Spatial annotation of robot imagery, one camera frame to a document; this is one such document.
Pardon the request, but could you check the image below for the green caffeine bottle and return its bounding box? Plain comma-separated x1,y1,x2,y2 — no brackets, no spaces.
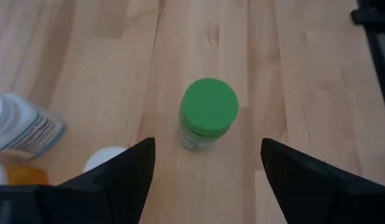
179,77,239,152

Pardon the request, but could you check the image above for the small white bottle red label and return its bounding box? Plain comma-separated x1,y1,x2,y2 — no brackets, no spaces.
82,146,128,174

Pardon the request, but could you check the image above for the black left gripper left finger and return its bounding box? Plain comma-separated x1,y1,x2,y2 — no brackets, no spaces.
57,137,156,224

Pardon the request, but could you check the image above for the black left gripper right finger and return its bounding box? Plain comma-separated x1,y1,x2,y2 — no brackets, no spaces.
261,138,385,224

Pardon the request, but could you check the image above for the white bottle blue label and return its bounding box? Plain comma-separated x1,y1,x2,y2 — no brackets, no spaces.
0,91,67,159

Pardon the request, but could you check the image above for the black aluminium table frame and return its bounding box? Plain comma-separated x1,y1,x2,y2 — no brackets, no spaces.
350,0,385,125

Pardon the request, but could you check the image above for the orange translucent pill bottle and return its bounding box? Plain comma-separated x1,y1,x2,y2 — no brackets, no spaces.
0,158,49,187

